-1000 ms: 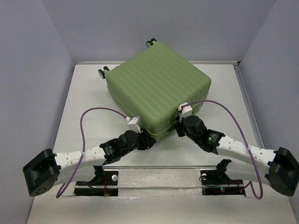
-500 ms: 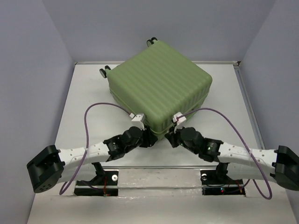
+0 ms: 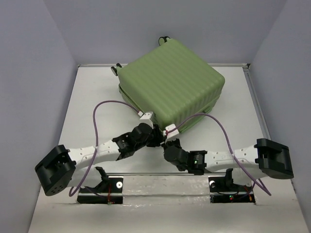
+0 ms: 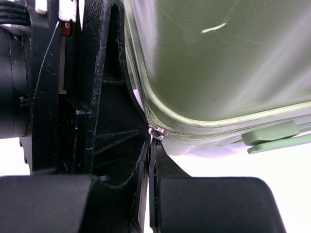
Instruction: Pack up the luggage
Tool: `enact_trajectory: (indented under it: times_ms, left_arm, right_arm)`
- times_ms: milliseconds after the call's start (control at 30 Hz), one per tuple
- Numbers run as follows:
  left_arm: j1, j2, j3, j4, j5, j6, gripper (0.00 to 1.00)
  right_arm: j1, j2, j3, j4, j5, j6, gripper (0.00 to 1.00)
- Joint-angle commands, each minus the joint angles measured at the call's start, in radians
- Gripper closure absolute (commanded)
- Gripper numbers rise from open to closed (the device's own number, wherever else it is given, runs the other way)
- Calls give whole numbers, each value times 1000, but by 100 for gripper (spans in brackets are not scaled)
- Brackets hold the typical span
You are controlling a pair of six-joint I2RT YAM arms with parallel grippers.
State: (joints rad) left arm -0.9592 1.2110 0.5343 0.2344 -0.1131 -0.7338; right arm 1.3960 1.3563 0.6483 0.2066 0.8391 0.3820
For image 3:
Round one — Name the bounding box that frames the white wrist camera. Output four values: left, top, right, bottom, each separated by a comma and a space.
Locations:
162, 124, 179, 142
138, 111, 154, 129

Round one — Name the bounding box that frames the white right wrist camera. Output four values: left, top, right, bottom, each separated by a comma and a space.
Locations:
162, 124, 179, 142

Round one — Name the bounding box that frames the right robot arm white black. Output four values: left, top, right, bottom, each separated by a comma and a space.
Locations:
163, 138, 294, 190

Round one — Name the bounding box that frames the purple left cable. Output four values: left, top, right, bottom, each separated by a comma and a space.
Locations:
69, 100, 144, 197

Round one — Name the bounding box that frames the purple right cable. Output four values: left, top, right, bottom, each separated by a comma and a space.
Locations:
174, 113, 272, 197

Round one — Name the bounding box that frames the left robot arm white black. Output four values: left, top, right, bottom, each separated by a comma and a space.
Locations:
35, 123, 166, 196

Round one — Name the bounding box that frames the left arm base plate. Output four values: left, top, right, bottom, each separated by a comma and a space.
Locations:
77, 176, 123, 205

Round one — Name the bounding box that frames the green hard-shell suitcase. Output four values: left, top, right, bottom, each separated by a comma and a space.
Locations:
111, 36, 225, 132

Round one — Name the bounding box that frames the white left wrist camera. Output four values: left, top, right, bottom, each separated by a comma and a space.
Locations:
138, 111, 154, 129

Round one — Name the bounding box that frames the purple cable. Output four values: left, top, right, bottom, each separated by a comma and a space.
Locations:
174, 113, 272, 197
69, 100, 144, 197

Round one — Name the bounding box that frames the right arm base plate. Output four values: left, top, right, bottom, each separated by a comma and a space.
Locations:
208, 177, 256, 204

